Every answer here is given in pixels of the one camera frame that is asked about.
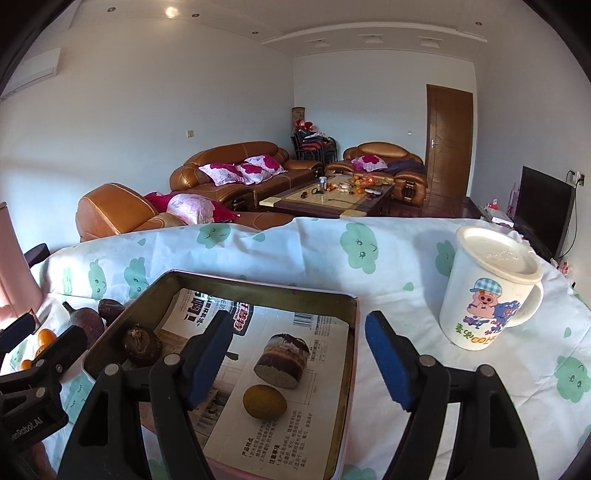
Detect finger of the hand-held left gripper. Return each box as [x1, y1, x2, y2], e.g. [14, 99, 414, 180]
[0, 325, 88, 407]
[0, 311, 38, 357]

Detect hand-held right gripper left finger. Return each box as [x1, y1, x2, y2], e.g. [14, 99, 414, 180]
[58, 310, 236, 480]

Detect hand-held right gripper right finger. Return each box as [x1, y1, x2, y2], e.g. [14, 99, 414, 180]
[365, 310, 541, 480]

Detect purple passion fruit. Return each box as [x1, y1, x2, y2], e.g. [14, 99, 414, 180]
[62, 301, 108, 342]

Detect pink tin box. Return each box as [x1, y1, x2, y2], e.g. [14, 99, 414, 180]
[83, 270, 360, 480]

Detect brown kiwi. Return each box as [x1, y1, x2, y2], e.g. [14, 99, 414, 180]
[243, 384, 288, 421]

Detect dark round water chestnut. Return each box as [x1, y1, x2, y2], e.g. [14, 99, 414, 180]
[122, 324, 163, 365]

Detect dark maroon chair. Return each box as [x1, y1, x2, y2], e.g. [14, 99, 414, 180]
[23, 244, 51, 268]

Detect white cartoon mug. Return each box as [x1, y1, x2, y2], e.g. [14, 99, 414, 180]
[438, 251, 544, 352]

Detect printed paper liner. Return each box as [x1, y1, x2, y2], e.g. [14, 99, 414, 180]
[159, 288, 354, 476]

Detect white green cloud tablecloth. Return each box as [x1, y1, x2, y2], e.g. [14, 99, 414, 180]
[0, 216, 591, 480]

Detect brown leather chaise sofa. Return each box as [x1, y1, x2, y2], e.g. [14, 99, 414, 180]
[76, 183, 296, 243]

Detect magenta pillow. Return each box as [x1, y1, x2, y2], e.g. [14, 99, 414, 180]
[145, 191, 241, 222]

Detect cream mug lid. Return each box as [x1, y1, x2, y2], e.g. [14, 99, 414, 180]
[455, 225, 544, 284]

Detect light pink pillow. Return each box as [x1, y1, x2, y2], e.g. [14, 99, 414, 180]
[166, 193, 215, 226]

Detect wooden coffee table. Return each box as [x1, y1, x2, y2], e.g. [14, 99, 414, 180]
[259, 173, 395, 219]

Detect white box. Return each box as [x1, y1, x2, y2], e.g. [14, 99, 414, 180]
[480, 205, 515, 227]

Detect white pink floral pillow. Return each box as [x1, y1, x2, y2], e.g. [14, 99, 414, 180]
[233, 161, 273, 185]
[198, 162, 245, 186]
[245, 154, 287, 178]
[349, 154, 389, 171]

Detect purple blanket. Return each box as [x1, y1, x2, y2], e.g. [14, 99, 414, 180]
[385, 157, 426, 175]

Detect long brown leather sofa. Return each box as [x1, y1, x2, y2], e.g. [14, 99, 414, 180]
[169, 141, 324, 206]

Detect brown leather loveseat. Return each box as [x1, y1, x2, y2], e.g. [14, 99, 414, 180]
[325, 142, 429, 204]

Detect black television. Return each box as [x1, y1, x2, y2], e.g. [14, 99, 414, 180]
[513, 166, 575, 259]

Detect stacked black chairs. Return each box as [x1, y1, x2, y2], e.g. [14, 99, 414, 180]
[290, 131, 340, 163]

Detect brown wooden door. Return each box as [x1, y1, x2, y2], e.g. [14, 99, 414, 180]
[426, 84, 475, 200]

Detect white air conditioner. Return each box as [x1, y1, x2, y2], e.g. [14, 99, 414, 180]
[4, 47, 62, 95]

